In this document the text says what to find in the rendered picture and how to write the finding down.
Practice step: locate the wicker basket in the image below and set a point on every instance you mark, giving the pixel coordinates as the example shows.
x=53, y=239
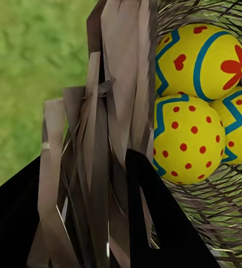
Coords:
x=112, y=113

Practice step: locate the easter egg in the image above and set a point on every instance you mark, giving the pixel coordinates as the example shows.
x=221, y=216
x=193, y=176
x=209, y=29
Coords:
x=189, y=139
x=229, y=108
x=198, y=59

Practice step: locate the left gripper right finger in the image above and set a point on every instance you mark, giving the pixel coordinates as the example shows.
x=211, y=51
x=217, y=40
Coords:
x=180, y=244

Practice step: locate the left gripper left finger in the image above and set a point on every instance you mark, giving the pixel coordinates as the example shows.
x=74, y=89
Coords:
x=19, y=217

